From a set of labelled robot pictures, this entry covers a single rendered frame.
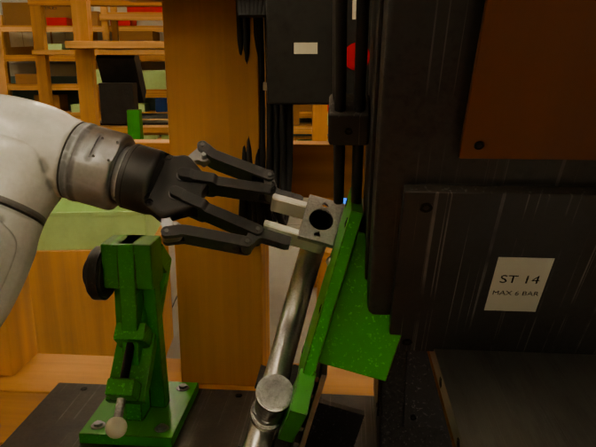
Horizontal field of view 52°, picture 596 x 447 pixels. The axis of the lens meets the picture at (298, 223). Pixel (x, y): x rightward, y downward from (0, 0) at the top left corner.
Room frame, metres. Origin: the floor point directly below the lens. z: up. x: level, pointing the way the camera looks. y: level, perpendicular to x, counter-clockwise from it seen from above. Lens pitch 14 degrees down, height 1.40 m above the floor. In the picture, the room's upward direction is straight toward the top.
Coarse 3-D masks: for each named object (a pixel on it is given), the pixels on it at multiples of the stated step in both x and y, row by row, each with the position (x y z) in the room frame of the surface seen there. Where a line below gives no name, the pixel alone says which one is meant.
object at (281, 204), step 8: (272, 200) 0.67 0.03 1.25; (280, 200) 0.67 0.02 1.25; (288, 200) 0.67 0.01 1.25; (296, 200) 0.67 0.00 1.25; (272, 208) 0.69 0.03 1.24; (280, 208) 0.68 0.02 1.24; (288, 208) 0.68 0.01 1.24; (296, 208) 0.67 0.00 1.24; (304, 208) 0.67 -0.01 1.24; (296, 216) 0.69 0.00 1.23
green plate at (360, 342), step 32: (352, 224) 0.53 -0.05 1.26; (352, 256) 0.54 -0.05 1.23; (320, 288) 0.64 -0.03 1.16; (352, 288) 0.55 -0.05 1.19; (320, 320) 0.54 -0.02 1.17; (352, 320) 0.54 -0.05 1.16; (384, 320) 0.54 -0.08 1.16; (320, 352) 0.54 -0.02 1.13; (352, 352) 0.54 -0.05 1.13; (384, 352) 0.54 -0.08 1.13
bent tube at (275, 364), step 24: (312, 216) 0.67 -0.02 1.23; (336, 216) 0.65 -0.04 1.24; (312, 240) 0.63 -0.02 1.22; (312, 264) 0.70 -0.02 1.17; (288, 288) 0.72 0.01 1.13; (312, 288) 0.72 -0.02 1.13; (288, 312) 0.70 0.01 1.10; (288, 336) 0.68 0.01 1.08; (288, 360) 0.66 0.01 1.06; (264, 432) 0.59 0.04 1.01
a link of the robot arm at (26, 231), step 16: (0, 208) 0.61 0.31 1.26; (0, 224) 0.60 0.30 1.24; (16, 224) 0.62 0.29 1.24; (32, 224) 0.63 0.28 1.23; (0, 240) 0.59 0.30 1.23; (16, 240) 0.61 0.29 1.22; (32, 240) 0.63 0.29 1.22; (0, 256) 0.58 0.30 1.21; (16, 256) 0.61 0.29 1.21; (32, 256) 0.63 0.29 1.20; (0, 272) 0.58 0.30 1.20; (16, 272) 0.61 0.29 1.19; (0, 288) 0.58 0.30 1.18; (16, 288) 0.61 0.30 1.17; (0, 304) 0.59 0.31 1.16; (0, 320) 0.59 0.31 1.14
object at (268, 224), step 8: (264, 224) 0.65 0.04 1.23; (272, 224) 0.65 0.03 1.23; (280, 224) 0.65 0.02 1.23; (280, 232) 0.65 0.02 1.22; (288, 232) 0.64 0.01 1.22; (296, 232) 0.64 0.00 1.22; (296, 240) 0.65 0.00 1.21; (304, 240) 0.65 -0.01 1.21; (304, 248) 0.66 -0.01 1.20; (312, 248) 0.65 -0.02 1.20; (320, 248) 0.65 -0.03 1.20
